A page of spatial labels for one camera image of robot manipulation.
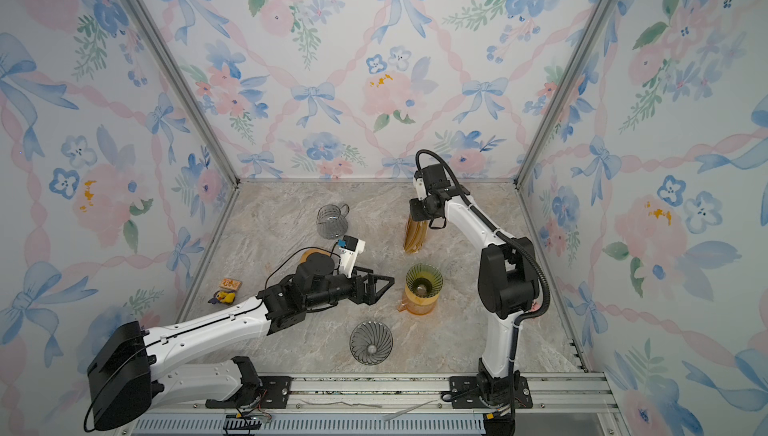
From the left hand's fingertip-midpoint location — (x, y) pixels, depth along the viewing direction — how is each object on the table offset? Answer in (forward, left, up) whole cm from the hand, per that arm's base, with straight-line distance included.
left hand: (386, 276), depth 72 cm
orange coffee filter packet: (+22, -9, -15) cm, 29 cm away
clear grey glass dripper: (-10, +4, -19) cm, 22 cm away
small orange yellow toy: (+3, +47, -18) cm, 50 cm away
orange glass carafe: (-2, -8, -12) cm, 14 cm away
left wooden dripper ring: (+19, +25, -20) cm, 37 cm away
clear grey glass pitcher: (+32, +20, -20) cm, 43 cm away
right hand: (+28, -10, -8) cm, 31 cm away
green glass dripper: (+4, -11, -10) cm, 15 cm away
